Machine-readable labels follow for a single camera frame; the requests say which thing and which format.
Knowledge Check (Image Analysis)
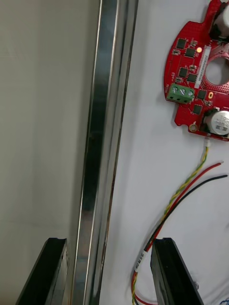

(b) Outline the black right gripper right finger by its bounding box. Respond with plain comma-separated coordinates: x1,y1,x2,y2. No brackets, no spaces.
150,237,206,305

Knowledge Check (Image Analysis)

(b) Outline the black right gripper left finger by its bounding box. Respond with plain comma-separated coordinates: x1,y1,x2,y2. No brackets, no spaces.
15,237,70,305

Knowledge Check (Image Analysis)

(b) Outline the red black green-yellow wire harness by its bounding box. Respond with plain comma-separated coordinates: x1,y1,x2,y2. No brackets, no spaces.
132,139,229,305

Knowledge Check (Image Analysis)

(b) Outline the round red circuit board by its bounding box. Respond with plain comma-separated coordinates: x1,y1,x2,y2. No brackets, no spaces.
164,0,229,142

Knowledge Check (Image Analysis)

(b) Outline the steel tray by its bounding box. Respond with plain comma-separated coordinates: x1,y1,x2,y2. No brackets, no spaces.
70,0,139,305

